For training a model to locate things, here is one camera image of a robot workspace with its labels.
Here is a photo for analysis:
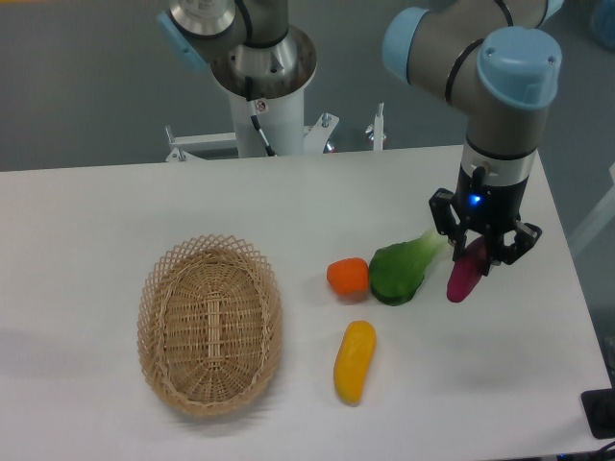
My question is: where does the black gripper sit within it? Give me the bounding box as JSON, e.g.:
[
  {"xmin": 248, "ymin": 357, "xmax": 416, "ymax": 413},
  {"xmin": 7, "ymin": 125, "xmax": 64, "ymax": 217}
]
[{"xmin": 429, "ymin": 168, "xmax": 543, "ymax": 277}]

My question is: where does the orange toy pepper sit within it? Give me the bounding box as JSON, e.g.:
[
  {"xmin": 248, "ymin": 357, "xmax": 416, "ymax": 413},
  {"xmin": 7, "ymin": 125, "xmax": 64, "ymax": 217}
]
[{"xmin": 326, "ymin": 257, "xmax": 369, "ymax": 296}]

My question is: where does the green bok choy toy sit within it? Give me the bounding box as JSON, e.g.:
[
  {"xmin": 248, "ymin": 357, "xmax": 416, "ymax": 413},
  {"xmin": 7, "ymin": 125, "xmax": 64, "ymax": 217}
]
[{"xmin": 368, "ymin": 229, "xmax": 448, "ymax": 306}]

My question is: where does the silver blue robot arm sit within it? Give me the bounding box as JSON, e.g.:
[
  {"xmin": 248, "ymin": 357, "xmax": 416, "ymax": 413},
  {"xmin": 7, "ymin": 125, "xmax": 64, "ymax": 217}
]
[{"xmin": 158, "ymin": 1, "xmax": 562, "ymax": 266}]

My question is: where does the black device at edge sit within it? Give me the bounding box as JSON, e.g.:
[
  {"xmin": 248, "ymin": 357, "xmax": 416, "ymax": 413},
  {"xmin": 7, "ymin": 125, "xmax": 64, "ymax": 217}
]
[{"xmin": 580, "ymin": 389, "xmax": 614, "ymax": 440}]

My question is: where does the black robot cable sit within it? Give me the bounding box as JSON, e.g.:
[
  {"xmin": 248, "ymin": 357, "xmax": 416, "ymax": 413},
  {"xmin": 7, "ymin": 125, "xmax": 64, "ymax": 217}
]
[{"xmin": 244, "ymin": 76, "xmax": 279, "ymax": 158}]

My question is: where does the white frame at right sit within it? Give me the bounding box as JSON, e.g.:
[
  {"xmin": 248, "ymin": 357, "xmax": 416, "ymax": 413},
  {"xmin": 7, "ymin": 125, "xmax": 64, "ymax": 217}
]
[{"xmin": 568, "ymin": 163, "xmax": 615, "ymax": 258}]

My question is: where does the purple sweet potato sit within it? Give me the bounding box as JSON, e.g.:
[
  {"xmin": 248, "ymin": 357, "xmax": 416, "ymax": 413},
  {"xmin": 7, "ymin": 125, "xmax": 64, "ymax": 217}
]
[{"xmin": 446, "ymin": 236, "xmax": 489, "ymax": 303}]

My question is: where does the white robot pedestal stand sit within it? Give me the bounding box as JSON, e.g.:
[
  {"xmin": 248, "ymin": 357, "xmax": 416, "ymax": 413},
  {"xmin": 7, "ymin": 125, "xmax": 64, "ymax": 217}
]
[{"xmin": 163, "ymin": 23, "xmax": 388, "ymax": 162}]

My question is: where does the woven wicker basket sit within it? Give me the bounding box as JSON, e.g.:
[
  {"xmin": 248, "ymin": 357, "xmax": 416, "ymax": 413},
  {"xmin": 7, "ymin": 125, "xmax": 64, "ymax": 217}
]
[{"xmin": 137, "ymin": 234, "xmax": 283, "ymax": 418}]

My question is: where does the yellow toy mango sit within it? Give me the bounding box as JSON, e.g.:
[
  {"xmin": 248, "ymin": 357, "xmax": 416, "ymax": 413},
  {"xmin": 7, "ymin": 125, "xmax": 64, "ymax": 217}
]
[{"xmin": 333, "ymin": 320, "xmax": 377, "ymax": 406}]

